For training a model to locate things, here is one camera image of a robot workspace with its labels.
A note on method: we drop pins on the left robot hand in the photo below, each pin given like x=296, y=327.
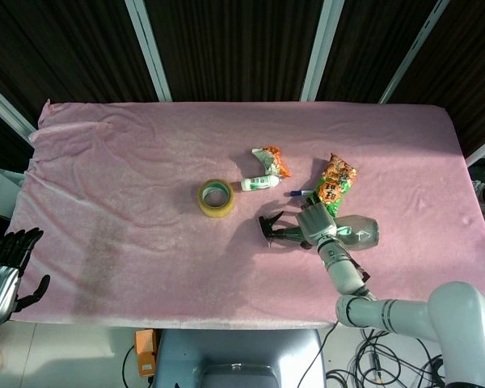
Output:
x=3, y=268

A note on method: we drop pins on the clear spray bottle black nozzle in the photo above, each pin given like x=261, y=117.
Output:
x=353, y=235

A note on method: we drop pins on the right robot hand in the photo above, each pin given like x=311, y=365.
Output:
x=316, y=225

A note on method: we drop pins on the pink cloth table cover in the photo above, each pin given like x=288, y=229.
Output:
x=242, y=210

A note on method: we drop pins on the blue capped marker pen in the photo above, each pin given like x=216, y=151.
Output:
x=300, y=192

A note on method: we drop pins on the yellow packing tape roll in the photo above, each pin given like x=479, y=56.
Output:
x=216, y=198

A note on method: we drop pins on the orange pedal box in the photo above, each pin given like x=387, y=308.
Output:
x=145, y=352

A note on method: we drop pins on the crumpled orange snack wrapper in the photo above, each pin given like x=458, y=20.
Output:
x=273, y=161

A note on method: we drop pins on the orange green snack bag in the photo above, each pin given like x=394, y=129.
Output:
x=332, y=182

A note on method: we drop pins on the small white green tube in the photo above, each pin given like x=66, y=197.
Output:
x=260, y=183

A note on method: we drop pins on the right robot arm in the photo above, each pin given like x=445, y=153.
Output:
x=392, y=297

